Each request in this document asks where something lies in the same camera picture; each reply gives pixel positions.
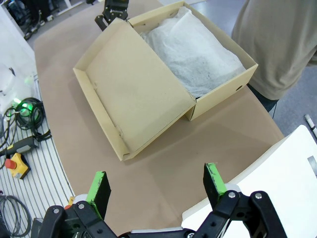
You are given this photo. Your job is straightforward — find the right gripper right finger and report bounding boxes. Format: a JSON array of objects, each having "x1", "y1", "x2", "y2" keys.
[{"x1": 195, "y1": 163, "x2": 288, "y2": 238}]

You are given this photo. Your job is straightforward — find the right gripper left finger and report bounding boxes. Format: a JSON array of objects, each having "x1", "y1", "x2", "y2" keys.
[{"x1": 32, "y1": 171, "x2": 117, "y2": 238}]

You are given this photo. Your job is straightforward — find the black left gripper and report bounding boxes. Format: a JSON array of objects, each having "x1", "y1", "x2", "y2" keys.
[{"x1": 95, "y1": 0, "x2": 130, "y2": 32}]

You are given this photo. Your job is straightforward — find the beige cardboard shoe box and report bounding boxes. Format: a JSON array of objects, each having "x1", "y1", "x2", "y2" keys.
[{"x1": 73, "y1": 0, "x2": 259, "y2": 162}]

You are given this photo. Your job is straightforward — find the white tissue paper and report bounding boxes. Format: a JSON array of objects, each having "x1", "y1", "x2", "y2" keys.
[{"x1": 141, "y1": 6, "x2": 246, "y2": 99}]

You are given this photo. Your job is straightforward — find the yellow red emergency stop button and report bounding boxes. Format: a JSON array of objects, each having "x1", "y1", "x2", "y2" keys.
[{"x1": 4, "y1": 153, "x2": 31, "y2": 179}]

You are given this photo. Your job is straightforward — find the grey metal tube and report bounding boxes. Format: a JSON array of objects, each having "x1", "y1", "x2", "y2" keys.
[{"x1": 304, "y1": 114, "x2": 317, "y2": 137}]

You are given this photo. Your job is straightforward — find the person in beige sweater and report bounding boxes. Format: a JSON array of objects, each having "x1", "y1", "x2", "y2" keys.
[{"x1": 231, "y1": 0, "x2": 317, "y2": 114}]

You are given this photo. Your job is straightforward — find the slotted aluminium base plate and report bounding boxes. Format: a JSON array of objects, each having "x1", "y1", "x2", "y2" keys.
[{"x1": 0, "y1": 74, "x2": 75, "y2": 238}]

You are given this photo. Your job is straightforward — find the coiled grey cable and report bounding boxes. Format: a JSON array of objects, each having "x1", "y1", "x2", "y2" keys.
[{"x1": 0, "y1": 195, "x2": 32, "y2": 237}]

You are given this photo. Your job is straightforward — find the grey handheld enabling switch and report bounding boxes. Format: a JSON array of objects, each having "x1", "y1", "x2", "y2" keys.
[{"x1": 0, "y1": 137, "x2": 40, "y2": 157}]

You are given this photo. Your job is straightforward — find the coiled black cable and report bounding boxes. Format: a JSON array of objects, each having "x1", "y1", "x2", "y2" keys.
[{"x1": 3, "y1": 97, "x2": 52, "y2": 142}]

